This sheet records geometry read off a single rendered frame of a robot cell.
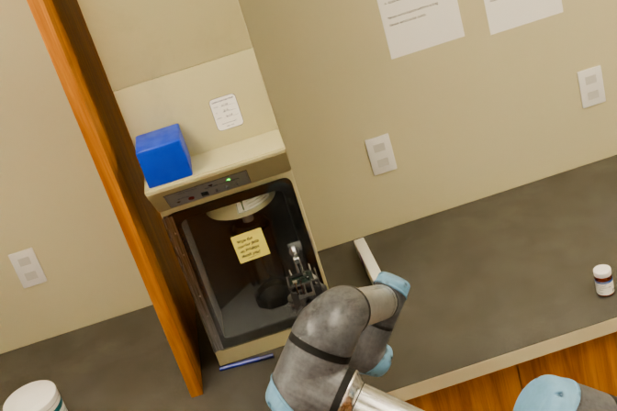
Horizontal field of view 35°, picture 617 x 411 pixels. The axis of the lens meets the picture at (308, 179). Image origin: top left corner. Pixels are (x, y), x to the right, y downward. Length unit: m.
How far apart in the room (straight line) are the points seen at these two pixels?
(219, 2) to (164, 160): 0.36
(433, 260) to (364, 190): 0.31
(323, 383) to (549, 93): 1.43
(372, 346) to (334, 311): 0.40
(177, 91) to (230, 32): 0.18
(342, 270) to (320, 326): 1.05
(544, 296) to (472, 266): 0.25
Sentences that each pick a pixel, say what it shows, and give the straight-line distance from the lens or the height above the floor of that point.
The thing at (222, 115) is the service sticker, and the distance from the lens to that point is 2.22.
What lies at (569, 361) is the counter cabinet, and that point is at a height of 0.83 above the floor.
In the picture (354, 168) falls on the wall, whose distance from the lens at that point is 2.80.
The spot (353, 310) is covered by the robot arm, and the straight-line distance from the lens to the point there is 1.73.
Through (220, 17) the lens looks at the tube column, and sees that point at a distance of 2.15.
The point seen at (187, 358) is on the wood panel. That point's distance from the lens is 2.41.
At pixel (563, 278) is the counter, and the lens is 2.51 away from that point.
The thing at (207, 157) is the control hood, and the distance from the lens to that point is 2.22.
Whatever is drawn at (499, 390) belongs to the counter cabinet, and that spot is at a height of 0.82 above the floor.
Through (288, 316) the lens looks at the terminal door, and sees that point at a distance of 2.46.
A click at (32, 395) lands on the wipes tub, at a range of 2.47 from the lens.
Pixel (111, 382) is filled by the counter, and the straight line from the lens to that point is 2.66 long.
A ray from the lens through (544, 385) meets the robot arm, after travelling 1.72.
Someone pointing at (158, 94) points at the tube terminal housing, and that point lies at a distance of 2.20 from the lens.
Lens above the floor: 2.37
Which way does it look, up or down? 26 degrees down
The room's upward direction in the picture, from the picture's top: 17 degrees counter-clockwise
